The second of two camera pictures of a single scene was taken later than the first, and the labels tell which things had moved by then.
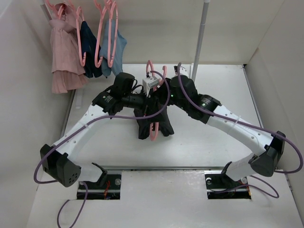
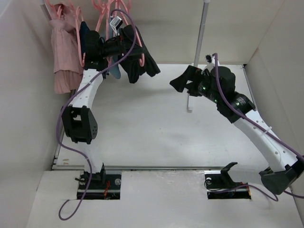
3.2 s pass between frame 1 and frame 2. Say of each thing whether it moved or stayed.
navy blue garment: stayed
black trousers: moved
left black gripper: moved
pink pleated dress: stayed
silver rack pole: stayed
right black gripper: moved
